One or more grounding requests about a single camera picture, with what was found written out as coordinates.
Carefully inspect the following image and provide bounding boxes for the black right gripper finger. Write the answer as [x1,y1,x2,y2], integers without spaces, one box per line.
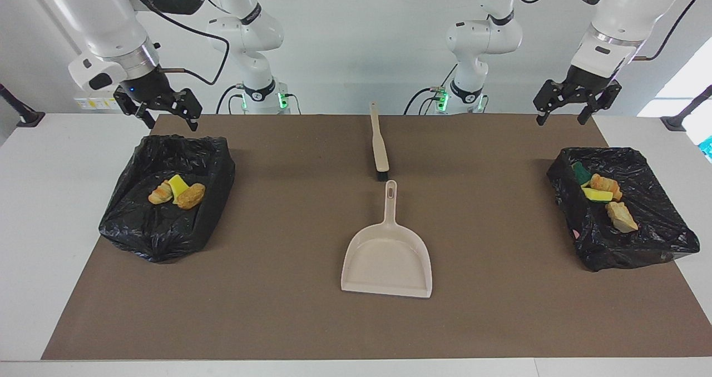
[113,86,157,131]
[164,88,203,132]

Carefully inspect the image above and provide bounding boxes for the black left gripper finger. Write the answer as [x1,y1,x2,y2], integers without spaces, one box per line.
[577,81,622,126]
[533,80,568,126]

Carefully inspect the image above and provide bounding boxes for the green and yellow sponge piece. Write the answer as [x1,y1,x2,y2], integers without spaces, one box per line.
[169,174,191,205]

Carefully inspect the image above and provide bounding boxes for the striped croissant toy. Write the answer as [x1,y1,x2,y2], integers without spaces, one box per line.
[148,180,174,205]
[590,173,624,201]

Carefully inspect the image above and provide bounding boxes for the brown bread roll toy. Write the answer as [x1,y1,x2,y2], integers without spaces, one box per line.
[177,183,206,210]

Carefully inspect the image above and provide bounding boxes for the beige bread chunk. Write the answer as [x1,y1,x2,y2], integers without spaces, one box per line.
[606,201,639,234]

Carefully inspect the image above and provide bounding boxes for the beige hand brush black bristles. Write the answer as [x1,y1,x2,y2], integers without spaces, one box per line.
[370,101,390,182]

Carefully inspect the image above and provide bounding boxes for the beige plastic dustpan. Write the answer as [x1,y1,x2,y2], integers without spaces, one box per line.
[340,180,433,299]

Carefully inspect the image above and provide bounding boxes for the deep black bagged bin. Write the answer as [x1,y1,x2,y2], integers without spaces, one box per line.
[98,135,236,264]

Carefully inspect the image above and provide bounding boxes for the flat black bagged bin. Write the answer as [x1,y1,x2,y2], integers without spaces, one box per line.
[546,147,701,272]

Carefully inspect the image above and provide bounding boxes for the brown table mat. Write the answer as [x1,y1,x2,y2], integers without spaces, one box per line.
[42,114,712,361]

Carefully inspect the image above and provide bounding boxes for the white wall socket box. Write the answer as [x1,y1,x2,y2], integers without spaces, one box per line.
[73,90,122,111]

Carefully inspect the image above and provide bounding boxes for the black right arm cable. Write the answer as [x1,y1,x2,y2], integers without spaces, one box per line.
[122,0,230,86]

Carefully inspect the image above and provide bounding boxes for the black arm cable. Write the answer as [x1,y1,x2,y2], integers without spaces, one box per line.
[122,0,230,86]
[512,0,704,62]

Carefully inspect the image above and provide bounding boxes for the black clamp post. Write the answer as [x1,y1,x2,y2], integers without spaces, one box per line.
[661,85,712,132]
[0,83,46,128]

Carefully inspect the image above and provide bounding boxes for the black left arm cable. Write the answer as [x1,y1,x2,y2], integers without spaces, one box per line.
[512,0,704,62]

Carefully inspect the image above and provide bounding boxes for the black left base cable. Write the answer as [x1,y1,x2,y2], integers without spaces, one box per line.
[404,87,446,115]

